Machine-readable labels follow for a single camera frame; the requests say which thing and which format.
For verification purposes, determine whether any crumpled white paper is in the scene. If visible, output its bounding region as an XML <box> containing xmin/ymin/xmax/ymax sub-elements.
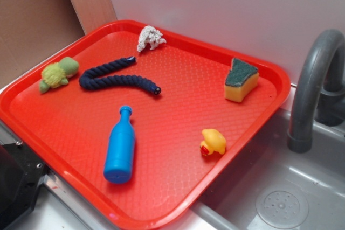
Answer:
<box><xmin>136</xmin><ymin>25</ymin><xmax>167</xmax><ymax>53</ymax></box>

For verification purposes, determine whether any grey toy sink basin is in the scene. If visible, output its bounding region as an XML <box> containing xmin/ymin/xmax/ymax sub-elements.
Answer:
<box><xmin>192</xmin><ymin>109</ymin><xmax>344</xmax><ymax>229</ymax></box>

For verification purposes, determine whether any grey toy faucet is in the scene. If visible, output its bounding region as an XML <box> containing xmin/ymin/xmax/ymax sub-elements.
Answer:
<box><xmin>287</xmin><ymin>29</ymin><xmax>344</xmax><ymax>153</ymax></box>

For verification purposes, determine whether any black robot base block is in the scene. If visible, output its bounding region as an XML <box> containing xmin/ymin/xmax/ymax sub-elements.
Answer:
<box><xmin>1</xmin><ymin>143</ymin><xmax>47</xmax><ymax>229</ymax></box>

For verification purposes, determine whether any red plastic tray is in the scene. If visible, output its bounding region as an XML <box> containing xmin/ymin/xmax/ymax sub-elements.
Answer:
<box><xmin>1</xmin><ymin>20</ymin><xmax>290</xmax><ymax>229</ymax></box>

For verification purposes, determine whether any dark blue rope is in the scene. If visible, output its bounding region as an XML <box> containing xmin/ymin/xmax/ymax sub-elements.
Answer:
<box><xmin>79</xmin><ymin>55</ymin><xmax>162</xmax><ymax>98</ymax></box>

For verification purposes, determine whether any blue plastic bottle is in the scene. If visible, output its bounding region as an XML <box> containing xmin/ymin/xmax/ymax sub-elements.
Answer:
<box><xmin>103</xmin><ymin>106</ymin><xmax>135</xmax><ymax>184</ymax></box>

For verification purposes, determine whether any yellow green sponge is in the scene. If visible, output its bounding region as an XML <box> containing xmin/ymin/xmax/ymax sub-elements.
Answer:
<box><xmin>224</xmin><ymin>58</ymin><xmax>259</xmax><ymax>103</ymax></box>

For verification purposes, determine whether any green plush turtle toy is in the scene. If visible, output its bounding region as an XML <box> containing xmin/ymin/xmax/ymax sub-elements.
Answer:
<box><xmin>39</xmin><ymin>57</ymin><xmax>79</xmax><ymax>94</ymax></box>

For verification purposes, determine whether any yellow rubber duck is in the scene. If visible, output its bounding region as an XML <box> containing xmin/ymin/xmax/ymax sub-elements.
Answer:
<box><xmin>199</xmin><ymin>129</ymin><xmax>226</xmax><ymax>156</ymax></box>

